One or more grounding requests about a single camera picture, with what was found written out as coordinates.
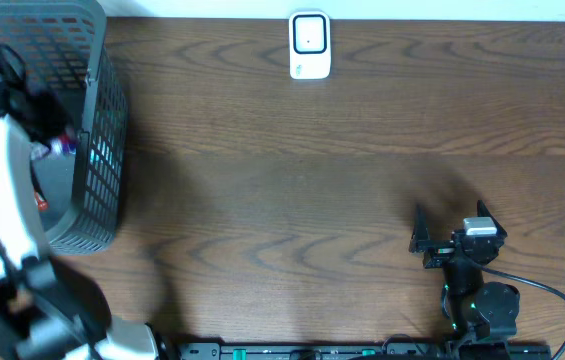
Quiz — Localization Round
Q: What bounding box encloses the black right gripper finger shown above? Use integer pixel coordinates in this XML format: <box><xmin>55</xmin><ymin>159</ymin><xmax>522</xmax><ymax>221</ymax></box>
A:
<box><xmin>409</xmin><ymin>205</ymin><xmax>430</xmax><ymax>253</ymax></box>
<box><xmin>477</xmin><ymin>200</ymin><xmax>507</xmax><ymax>238</ymax></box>

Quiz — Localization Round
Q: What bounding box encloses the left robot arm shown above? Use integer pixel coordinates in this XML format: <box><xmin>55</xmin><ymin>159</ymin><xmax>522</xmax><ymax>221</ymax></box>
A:
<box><xmin>0</xmin><ymin>44</ymin><xmax>166</xmax><ymax>359</ymax></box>

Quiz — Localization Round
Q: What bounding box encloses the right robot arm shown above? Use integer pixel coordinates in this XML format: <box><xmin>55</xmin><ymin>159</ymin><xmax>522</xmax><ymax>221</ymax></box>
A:
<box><xmin>409</xmin><ymin>201</ymin><xmax>520</xmax><ymax>359</ymax></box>

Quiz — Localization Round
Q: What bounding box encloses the orange juice carton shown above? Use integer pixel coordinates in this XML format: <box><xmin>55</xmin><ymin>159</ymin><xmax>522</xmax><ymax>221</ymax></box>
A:
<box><xmin>34</xmin><ymin>191</ymin><xmax>49</xmax><ymax>212</ymax></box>

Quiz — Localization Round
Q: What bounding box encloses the grey plastic mesh basket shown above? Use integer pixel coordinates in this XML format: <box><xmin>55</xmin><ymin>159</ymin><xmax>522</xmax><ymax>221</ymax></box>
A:
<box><xmin>0</xmin><ymin>0</ymin><xmax>128</xmax><ymax>255</ymax></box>

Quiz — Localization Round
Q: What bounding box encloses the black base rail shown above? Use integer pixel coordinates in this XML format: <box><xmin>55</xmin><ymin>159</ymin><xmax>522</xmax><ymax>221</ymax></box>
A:
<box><xmin>177</xmin><ymin>342</ymin><xmax>552</xmax><ymax>360</ymax></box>

